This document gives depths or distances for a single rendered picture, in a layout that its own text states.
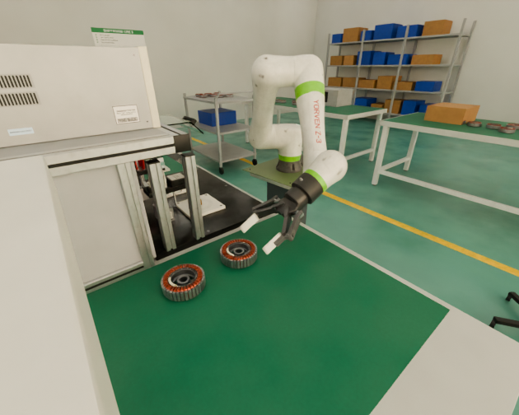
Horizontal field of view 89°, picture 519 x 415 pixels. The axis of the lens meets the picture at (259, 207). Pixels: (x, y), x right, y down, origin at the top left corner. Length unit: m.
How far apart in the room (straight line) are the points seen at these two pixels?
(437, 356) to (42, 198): 0.69
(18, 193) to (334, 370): 0.56
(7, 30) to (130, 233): 5.60
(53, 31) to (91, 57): 5.44
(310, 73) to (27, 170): 1.00
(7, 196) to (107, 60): 0.65
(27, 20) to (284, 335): 6.07
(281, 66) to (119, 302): 0.95
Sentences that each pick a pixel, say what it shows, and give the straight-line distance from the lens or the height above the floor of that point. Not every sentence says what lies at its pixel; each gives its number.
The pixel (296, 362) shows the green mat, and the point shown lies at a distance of 0.62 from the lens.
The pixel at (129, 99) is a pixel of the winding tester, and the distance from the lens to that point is 0.84.
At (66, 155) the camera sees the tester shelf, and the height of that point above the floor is 1.11.
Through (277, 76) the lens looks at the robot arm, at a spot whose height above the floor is 1.24.
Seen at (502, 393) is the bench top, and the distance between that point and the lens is 0.73.
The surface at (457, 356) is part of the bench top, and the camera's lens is 0.74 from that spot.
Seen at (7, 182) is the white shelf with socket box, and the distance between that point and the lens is 0.24.
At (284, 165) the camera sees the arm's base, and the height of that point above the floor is 0.79.
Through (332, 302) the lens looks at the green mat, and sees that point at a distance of 0.73.
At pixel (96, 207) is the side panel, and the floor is 0.97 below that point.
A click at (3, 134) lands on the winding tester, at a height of 1.14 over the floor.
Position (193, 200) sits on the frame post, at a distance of 0.83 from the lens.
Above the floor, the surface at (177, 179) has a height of 0.92.
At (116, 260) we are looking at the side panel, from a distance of 0.83.
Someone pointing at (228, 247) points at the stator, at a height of 0.78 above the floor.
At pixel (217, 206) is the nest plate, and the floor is 0.78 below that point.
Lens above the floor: 1.27
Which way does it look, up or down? 28 degrees down
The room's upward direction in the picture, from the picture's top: straight up
